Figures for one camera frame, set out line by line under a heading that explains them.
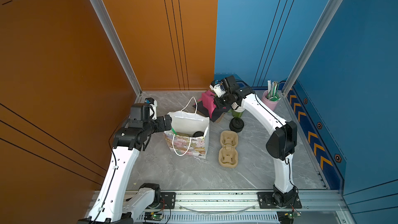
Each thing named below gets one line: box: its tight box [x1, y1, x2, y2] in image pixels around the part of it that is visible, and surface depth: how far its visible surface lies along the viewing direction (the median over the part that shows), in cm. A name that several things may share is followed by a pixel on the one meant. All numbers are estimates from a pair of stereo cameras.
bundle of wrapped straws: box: [266, 79, 281, 102], surface depth 98 cm
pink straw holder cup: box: [261, 89, 281, 111], surface depth 98 cm
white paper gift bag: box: [163, 110, 210, 160], surface depth 79 cm
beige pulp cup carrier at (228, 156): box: [218, 130, 239, 169], surface depth 87 cm
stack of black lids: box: [229, 117, 245, 133], surface depth 98 cm
